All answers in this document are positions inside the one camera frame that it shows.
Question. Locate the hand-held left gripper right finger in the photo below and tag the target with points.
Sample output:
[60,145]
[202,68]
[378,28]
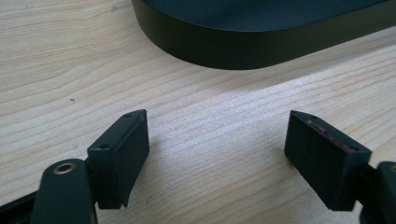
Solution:
[323,168]

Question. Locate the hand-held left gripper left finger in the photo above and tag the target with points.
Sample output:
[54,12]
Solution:
[120,165]

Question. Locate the dark green tray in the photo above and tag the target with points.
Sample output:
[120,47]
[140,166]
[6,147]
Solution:
[249,37]

